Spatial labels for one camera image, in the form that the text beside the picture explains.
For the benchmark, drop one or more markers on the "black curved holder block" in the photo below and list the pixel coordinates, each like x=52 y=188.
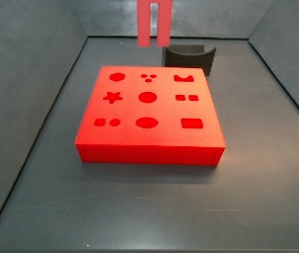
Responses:
x=188 y=55

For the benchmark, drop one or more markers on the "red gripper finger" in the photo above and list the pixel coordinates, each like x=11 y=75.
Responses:
x=163 y=22
x=143 y=22

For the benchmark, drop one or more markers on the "red shape-sorter block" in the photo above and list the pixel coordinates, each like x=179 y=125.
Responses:
x=151 y=115

